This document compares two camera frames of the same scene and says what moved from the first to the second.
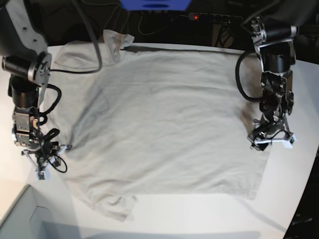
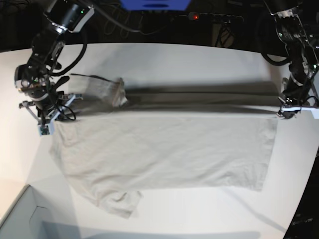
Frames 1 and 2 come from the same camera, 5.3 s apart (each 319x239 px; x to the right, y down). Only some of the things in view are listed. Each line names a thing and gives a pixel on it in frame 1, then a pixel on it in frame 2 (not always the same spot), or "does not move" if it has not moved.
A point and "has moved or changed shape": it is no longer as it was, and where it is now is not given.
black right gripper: (258, 133) to (289, 107)
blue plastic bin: (155, 5) does not move
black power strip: (215, 18) does not move
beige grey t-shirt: (141, 121) has moved or changed shape
